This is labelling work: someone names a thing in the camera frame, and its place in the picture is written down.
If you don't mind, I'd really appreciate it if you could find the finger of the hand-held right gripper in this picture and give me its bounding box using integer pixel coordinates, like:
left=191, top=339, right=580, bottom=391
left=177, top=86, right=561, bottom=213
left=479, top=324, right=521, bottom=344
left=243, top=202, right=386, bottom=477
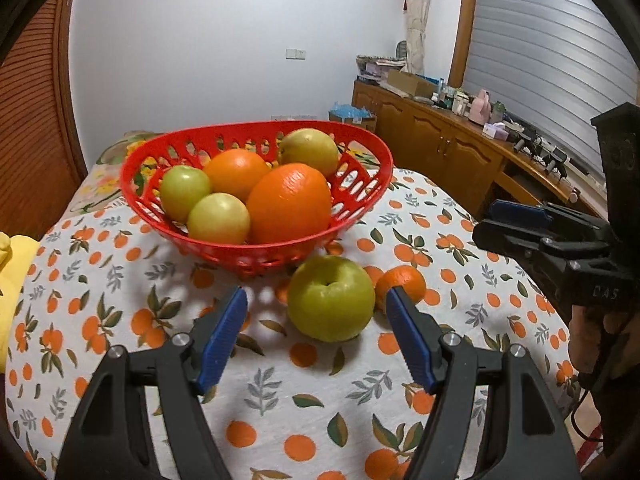
left=487, top=199, right=612, bottom=239
left=472, top=220, right=615, bottom=281

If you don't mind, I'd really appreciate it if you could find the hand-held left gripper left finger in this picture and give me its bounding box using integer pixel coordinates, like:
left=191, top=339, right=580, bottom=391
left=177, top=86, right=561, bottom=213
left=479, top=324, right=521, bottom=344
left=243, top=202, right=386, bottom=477
left=54, top=286, right=249, bottom=480

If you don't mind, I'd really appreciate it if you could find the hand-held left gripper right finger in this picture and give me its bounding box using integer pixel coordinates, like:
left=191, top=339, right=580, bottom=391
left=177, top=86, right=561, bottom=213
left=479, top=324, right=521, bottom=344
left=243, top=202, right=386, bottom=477
left=385, top=286, right=583, bottom=480

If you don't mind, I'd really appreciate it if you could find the small orange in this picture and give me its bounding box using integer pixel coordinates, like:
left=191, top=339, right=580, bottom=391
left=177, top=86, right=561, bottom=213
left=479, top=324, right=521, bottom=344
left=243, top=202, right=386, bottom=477
left=375, top=265, right=427, bottom=311

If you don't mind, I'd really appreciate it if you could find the red plastic perforated basket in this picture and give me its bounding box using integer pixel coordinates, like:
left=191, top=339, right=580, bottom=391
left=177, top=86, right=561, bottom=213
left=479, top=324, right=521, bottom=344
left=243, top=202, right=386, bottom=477
left=120, top=121, right=394, bottom=278

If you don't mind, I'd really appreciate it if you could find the pale green apple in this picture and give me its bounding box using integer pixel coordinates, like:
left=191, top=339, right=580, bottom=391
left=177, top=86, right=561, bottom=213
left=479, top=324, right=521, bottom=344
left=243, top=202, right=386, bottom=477
left=187, top=193, right=251, bottom=245

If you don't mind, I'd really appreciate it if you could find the large dimpled orange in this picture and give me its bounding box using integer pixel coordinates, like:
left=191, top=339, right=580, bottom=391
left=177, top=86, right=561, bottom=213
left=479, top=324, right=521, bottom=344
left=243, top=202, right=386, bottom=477
left=246, top=163, right=333, bottom=244

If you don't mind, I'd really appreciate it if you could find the small dark green apple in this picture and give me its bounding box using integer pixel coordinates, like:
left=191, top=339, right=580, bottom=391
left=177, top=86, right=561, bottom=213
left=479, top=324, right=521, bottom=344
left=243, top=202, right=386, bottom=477
left=160, top=165, right=212, bottom=222

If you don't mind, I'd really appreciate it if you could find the smooth orange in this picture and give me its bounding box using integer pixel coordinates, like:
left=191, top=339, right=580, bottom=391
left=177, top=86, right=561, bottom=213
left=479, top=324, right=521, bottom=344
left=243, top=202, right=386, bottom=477
left=204, top=149, right=271, bottom=203

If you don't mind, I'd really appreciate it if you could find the large yellow-green pear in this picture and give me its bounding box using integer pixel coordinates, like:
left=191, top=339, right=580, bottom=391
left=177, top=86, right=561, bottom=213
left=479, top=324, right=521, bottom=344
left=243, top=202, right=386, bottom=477
left=277, top=128, right=340, bottom=177

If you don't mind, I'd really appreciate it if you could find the person's right forearm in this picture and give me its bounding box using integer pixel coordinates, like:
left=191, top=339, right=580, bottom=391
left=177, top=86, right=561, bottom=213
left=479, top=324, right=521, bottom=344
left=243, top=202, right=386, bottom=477
left=580, top=360, right=640, bottom=480

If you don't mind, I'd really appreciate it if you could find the person's right hand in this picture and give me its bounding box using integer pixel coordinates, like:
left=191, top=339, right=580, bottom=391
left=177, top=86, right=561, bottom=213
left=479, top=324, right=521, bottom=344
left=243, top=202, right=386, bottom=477
left=567, top=305, right=640, bottom=377

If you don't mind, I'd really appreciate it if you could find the wooden sideboard cabinet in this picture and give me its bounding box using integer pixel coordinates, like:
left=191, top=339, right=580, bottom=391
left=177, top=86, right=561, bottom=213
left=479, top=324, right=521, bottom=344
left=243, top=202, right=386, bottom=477
left=351, top=79, right=608, bottom=223

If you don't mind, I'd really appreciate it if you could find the orange print tablecloth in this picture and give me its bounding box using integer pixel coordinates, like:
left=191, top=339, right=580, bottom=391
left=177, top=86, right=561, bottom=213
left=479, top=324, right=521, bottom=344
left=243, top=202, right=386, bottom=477
left=5, top=165, right=583, bottom=480

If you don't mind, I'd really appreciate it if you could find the pink bottle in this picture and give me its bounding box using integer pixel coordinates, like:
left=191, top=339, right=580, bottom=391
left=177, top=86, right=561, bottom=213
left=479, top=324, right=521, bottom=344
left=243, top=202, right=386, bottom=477
left=468, top=88, right=492, bottom=124

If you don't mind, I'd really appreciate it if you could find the cardboard box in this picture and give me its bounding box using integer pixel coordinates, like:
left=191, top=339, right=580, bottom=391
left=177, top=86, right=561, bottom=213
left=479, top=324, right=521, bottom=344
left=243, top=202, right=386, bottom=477
left=386, top=68, right=437, bottom=99

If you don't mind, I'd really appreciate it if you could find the grey window blind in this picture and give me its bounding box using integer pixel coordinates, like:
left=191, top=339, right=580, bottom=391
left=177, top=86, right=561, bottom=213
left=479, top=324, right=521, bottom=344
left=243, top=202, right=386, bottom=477
left=461, top=0, right=640, bottom=173

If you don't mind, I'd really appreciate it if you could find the box of blue items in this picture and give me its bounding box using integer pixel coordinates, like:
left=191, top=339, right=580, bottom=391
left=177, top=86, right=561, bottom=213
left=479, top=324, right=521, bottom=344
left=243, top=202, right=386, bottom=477
left=328, top=101, right=379, bottom=134

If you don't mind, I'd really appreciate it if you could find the floral blanket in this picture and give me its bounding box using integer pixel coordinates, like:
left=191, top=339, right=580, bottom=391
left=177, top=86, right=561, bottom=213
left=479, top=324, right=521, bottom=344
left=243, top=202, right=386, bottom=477
left=75, top=131, right=162, bottom=213

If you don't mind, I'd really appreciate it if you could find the yellow cloth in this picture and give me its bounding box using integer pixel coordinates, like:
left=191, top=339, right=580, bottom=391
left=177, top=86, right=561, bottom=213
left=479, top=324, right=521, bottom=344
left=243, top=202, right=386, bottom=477
left=0, top=232, right=42, bottom=373

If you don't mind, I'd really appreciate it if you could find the beige curtain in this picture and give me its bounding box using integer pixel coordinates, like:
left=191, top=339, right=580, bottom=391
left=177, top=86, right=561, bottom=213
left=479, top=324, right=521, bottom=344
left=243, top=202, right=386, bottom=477
left=399, top=0, right=434, bottom=77

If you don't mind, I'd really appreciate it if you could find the black cable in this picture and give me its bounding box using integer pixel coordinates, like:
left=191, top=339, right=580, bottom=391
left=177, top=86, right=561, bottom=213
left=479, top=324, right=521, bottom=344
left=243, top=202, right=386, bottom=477
left=569, top=372, right=607, bottom=443

